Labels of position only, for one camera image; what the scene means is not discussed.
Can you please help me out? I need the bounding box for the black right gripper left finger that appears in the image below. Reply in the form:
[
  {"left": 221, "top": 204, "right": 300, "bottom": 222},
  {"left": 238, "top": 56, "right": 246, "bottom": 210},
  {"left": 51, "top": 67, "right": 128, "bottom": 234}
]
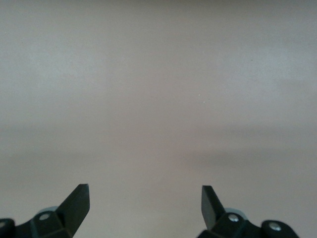
[{"left": 0, "top": 183, "right": 91, "bottom": 238}]

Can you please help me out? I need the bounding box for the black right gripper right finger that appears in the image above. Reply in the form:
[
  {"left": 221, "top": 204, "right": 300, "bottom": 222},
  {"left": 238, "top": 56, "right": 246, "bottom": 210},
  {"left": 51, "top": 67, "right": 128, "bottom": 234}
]
[{"left": 197, "top": 185, "right": 301, "bottom": 238}]

